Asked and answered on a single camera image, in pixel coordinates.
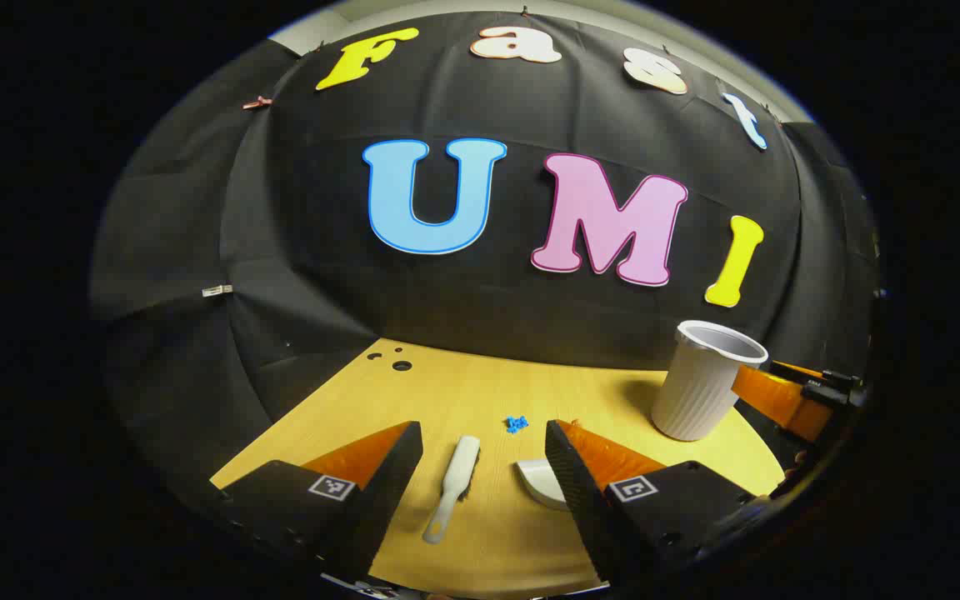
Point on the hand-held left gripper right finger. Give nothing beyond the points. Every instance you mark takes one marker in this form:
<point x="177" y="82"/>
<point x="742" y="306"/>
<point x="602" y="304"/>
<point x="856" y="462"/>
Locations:
<point x="572" y="483"/>

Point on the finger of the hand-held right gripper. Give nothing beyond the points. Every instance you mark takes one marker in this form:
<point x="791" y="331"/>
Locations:
<point x="780" y="400"/>
<point x="834" y="387"/>

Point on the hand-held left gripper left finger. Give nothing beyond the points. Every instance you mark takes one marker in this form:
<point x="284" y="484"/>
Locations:
<point x="392" y="475"/>

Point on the white plastic dustpan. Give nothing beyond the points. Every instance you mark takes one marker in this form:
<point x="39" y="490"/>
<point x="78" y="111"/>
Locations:
<point x="542" y="483"/>

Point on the small white broom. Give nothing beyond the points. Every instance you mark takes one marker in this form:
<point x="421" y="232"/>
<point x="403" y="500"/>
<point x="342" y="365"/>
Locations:
<point x="455" y="483"/>

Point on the white ribbed garbage bin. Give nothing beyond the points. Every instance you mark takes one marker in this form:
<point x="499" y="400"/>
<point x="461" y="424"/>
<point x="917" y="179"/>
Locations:
<point x="701" y="383"/>

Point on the blue trash piece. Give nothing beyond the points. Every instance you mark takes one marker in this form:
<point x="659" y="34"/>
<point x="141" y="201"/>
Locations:
<point x="516" y="424"/>

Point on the wooden desktop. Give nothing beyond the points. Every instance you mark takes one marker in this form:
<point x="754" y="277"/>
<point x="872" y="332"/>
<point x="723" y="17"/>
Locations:
<point x="463" y="392"/>

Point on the black backdrop cloth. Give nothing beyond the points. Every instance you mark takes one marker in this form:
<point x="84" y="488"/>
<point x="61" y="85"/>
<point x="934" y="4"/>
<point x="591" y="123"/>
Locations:
<point x="322" y="250"/>

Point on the silver metal clip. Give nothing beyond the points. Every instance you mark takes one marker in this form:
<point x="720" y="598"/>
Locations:
<point x="216" y="290"/>

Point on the red clip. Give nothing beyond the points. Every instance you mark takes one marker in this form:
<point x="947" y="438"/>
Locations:
<point x="257" y="102"/>

